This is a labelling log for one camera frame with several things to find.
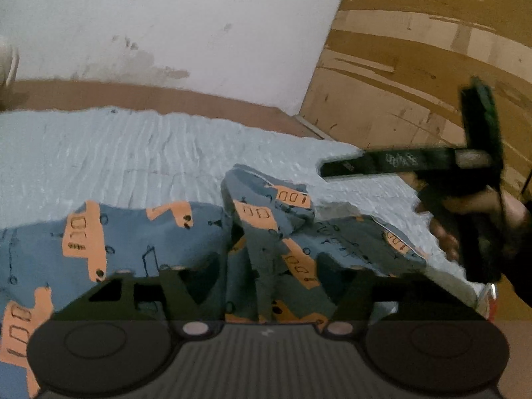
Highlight brown cardboard wall panel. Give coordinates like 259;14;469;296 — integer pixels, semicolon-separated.
299;0;532;217

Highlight cream bolster pillow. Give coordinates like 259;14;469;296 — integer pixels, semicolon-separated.
0;35;20;92

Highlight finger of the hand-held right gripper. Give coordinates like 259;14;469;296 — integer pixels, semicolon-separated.
318;147;459;178

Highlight person's right hand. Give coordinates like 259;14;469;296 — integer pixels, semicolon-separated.
428;195;532;262

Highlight brown mattress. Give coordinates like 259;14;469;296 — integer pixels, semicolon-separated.
0;79;329;140

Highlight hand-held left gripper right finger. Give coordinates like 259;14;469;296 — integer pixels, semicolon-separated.
328;274;489;336

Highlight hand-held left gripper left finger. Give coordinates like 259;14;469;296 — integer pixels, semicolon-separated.
52;267;227;338

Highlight blue pants with orange cars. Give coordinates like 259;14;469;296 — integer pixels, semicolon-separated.
0;164;429;399

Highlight red and white object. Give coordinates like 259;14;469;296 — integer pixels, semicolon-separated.
475;282;499;323

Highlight light blue textured blanket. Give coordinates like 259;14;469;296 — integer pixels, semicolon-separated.
0;106;485;312

